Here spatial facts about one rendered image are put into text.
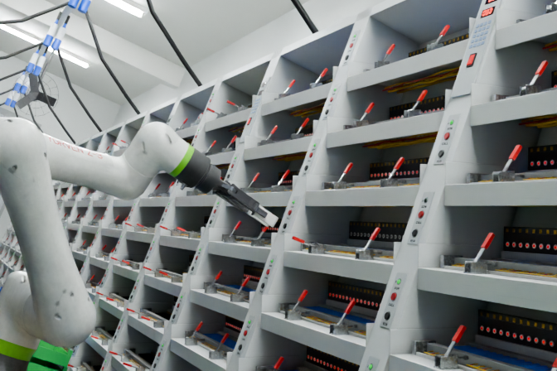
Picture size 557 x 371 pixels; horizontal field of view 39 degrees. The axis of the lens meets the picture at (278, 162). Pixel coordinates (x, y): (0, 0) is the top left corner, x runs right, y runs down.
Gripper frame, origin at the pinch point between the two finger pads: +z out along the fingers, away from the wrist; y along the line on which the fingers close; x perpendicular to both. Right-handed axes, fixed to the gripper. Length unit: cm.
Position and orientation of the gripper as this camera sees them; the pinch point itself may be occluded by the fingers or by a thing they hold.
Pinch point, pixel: (263, 215)
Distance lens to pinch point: 211.1
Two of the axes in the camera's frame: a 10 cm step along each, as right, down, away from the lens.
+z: 7.8, 5.5, 3.1
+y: 4.0, -0.5, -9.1
